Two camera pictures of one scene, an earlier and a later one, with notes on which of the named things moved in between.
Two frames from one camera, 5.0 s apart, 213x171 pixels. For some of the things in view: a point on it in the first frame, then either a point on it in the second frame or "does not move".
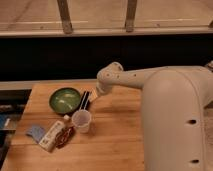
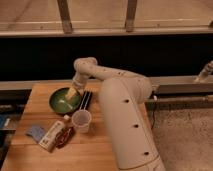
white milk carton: x=51 y=136 does not move
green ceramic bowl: x=65 y=100 does not move
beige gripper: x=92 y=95 → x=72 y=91
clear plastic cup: x=81 y=119 does not move
